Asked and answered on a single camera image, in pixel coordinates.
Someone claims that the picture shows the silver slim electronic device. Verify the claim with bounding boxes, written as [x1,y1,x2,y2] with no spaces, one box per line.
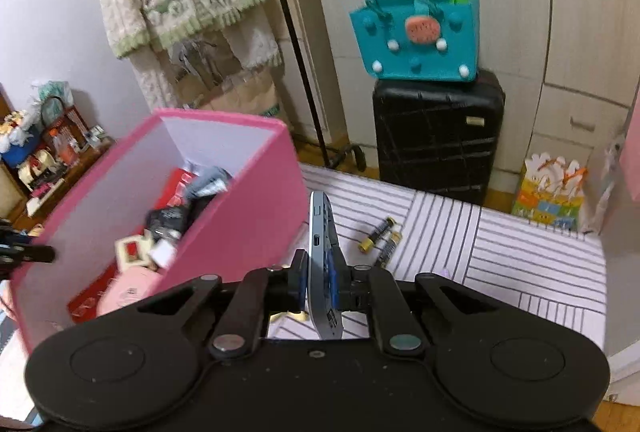
[306,191,346,342]

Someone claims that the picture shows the black gold cylindrical battery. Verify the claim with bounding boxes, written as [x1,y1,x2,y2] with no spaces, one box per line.
[357,217,398,253]
[377,232,403,269]

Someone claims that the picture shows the colourful cartoon gift bag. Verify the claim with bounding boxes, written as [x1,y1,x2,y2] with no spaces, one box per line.
[511,152,588,233]

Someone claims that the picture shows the striped bed sheet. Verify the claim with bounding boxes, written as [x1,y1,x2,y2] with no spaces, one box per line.
[0,162,608,423]

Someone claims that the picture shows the black clothes rack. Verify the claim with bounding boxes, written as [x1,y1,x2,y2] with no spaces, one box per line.
[254,0,368,170]

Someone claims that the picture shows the grey portable router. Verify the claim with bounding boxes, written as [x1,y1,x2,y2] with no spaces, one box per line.
[182,166,233,203]

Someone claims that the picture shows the shelf of small trinkets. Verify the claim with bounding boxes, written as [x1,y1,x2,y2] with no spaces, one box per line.
[0,80,115,219]

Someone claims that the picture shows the black hard suitcase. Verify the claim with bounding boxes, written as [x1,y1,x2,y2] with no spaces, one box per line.
[372,69,506,207]

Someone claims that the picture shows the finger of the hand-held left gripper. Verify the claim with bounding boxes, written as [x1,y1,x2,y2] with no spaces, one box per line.
[0,232,56,265]

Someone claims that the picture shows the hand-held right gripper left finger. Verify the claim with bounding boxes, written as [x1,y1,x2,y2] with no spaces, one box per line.
[137,249,308,360]

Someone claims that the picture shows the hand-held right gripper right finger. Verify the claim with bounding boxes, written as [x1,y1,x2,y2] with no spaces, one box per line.
[332,257,501,358]

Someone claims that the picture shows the teal felt handbag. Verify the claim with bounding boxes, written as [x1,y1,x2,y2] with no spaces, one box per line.
[349,0,481,83]

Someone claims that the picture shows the black flat battery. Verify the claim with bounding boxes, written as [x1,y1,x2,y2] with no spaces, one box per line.
[145,204,193,240]

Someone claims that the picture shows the pink cardboard box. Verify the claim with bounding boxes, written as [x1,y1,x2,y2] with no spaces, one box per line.
[10,108,310,353]

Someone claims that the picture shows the small white box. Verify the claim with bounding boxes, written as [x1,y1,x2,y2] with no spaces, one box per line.
[148,242,177,269]

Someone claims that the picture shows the pink round case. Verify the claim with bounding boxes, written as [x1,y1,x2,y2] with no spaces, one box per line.
[96,269,166,317]

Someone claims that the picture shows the pink paper bag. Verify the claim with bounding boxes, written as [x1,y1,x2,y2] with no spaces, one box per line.
[617,102,640,203]

